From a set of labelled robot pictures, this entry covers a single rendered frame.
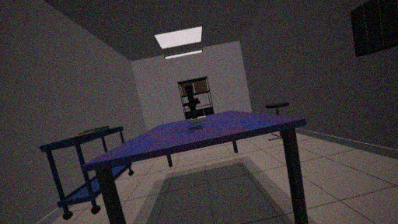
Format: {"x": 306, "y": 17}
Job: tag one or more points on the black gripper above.
{"x": 192, "y": 107}

